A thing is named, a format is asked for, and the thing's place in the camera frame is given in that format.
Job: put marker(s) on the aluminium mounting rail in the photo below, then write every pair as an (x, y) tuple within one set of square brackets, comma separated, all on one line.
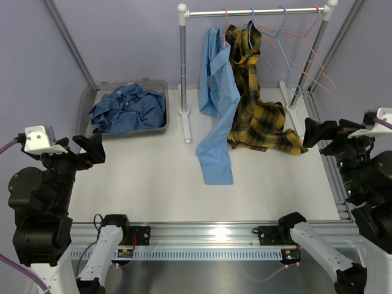
[(237, 234)]

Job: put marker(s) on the right aluminium frame post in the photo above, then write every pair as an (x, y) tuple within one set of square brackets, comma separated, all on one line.
[(344, 29)]

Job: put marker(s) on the left aluminium frame post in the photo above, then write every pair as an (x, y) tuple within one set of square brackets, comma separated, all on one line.
[(66, 36)]

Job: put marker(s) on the dark blue checked shirt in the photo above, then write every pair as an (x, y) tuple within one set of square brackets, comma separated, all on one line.
[(127, 109)]

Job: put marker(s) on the clear plastic storage bin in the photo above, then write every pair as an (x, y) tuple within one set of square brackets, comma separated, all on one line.
[(92, 95)]

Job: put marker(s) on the slotted cable duct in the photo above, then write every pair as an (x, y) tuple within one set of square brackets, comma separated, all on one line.
[(149, 254)]

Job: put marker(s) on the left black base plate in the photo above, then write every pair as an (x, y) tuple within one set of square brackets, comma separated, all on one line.
[(136, 236)]

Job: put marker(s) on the aluminium frame post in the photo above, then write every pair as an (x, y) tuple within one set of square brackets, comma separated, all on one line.
[(66, 36), (344, 29)]

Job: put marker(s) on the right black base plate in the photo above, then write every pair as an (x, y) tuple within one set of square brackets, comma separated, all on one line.
[(273, 235)]

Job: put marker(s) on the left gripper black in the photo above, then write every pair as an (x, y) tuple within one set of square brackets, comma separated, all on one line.
[(92, 145)]

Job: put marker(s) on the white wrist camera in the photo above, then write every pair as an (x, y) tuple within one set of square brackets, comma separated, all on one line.
[(39, 140), (378, 124)]

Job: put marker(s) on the blue hanger for plaid shirt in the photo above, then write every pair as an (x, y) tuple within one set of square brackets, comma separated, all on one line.
[(250, 28)]

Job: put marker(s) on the light blue shirt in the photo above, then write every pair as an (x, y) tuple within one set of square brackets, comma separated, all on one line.
[(218, 98)]

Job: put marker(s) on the metal clothes rack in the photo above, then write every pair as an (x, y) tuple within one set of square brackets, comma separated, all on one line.
[(325, 11)]

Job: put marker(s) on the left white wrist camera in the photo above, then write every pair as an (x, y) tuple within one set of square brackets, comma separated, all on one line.
[(39, 140)]

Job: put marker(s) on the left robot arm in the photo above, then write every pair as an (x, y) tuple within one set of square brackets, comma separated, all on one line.
[(40, 201)]

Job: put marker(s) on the blue hanger for checked shirt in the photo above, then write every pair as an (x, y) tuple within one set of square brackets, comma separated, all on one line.
[(281, 52)]

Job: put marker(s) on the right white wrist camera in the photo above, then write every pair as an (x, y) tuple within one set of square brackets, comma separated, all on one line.
[(378, 124)]

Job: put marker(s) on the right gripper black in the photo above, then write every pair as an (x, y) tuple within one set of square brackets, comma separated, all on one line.
[(315, 130)]

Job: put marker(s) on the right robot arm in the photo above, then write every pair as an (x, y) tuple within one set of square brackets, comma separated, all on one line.
[(367, 184)]

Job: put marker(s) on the yellow plaid shirt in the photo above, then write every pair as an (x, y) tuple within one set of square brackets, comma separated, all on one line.
[(257, 125)]

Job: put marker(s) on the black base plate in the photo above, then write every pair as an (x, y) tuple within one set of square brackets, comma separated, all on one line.
[(136, 236), (273, 235)]

